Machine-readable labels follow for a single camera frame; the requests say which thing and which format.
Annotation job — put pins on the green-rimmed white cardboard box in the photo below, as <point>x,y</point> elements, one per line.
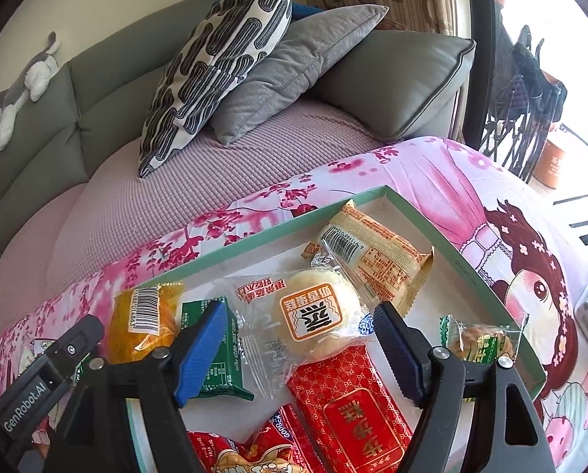
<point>279,256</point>

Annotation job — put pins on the black and white patterned pillow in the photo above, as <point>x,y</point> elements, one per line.
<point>210,59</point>

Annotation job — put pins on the green round cake packet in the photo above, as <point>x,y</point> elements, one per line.
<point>476,340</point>

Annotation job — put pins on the red patterned snack packet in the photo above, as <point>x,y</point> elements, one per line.
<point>353,419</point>

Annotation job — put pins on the long red snack packet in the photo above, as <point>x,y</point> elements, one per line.
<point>234,453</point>

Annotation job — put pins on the pink printed blanket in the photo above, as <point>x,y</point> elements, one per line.
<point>496,197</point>

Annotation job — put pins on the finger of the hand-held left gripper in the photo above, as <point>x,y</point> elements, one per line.
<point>79,337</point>

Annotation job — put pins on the blue cloth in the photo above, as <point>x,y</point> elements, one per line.
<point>303,10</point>

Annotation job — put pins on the clear steamed cake packet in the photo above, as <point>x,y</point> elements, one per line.
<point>313,320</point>

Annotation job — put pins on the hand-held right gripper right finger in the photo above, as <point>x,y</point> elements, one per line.
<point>397,350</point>

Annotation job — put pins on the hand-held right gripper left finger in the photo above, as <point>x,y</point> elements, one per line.
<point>200,354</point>

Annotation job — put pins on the pink waffle sofa cover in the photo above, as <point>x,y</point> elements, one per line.
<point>175,197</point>

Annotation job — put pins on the dark door frame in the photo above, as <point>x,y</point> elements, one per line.
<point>481,34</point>

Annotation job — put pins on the grey pillow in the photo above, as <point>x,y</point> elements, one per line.
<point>294,74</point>

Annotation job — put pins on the grey-green sofa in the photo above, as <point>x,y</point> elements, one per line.
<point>101,98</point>

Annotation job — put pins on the dark green snack packet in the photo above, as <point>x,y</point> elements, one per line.
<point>225,369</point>

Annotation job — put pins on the yellow-orange snack packet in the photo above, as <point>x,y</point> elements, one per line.
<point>136,335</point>

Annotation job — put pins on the tan snack packet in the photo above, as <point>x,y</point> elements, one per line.
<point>387,256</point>

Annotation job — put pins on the grey and white plush dog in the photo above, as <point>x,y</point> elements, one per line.
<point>32,74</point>

